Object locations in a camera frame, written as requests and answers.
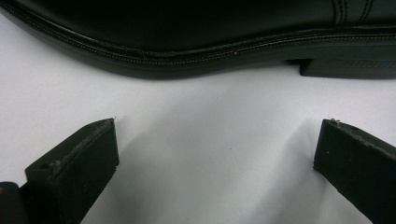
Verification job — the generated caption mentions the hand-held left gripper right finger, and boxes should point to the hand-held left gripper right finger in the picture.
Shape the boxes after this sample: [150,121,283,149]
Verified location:
[313,119,396,224]

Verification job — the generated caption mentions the black leather shoe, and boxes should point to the black leather shoe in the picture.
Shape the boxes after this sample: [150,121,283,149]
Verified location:
[0,0,396,80]

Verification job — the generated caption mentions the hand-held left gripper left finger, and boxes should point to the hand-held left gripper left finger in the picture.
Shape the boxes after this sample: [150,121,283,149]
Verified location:
[19,117,120,224]

